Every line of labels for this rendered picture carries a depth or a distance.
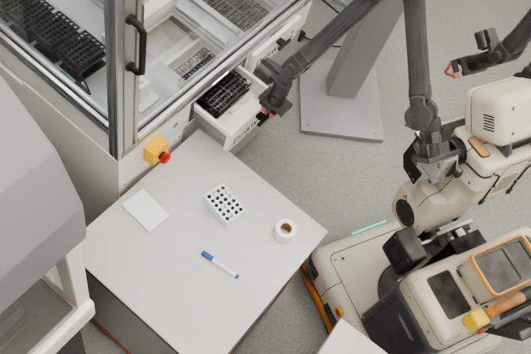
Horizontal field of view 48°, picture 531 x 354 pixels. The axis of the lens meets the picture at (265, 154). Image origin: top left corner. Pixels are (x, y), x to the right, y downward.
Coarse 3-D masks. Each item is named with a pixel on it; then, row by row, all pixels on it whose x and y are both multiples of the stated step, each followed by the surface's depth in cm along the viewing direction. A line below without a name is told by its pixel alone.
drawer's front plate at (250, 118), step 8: (256, 112) 201; (264, 112) 209; (240, 120) 198; (248, 120) 199; (256, 120) 207; (232, 128) 195; (240, 128) 197; (232, 136) 195; (240, 136) 204; (224, 144) 200; (232, 144) 202
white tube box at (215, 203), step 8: (224, 184) 199; (208, 192) 196; (208, 200) 195; (216, 200) 196; (224, 200) 198; (232, 200) 198; (216, 208) 194; (232, 208) 197; (240, 208) 196; (216, 216) 196; (224, 216) 193; (240, 216) 196; (224, 224) 194
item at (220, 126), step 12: (240, 72) 214; (252, 84) 214; (264, 84) 212; (252, 96) 215; (204, 108) 208; (240, 108) 211; (252, 108) 212; (204, 120) 202; (216, 120) 200; (228, 120) 208; (216, 132) 202
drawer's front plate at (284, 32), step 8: (296, 16) 227; (288, 24) 224; (296, 24) 229; (280, 32) 221; (288, 32) 227; (272, 40) 218; (264, 48) 216; (272, 48) 223; (256, 56) 214; (264, 56) 221; (248, 64) 218; (256, 64) 220
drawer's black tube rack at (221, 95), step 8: (224, 80) 208; (232, 80) 209; (240, 80) 210; (216, 88) 206; (224, 88) 206; (232, 88) 208; (248, 88) 212; (208, 96) 204; (216, 96) 204; (224, 96) 208; (240, 96) 210; (200, 104) 205; (208, 104) 202; (216, 104) 206; (232, 104) 208; (216, 112) 204
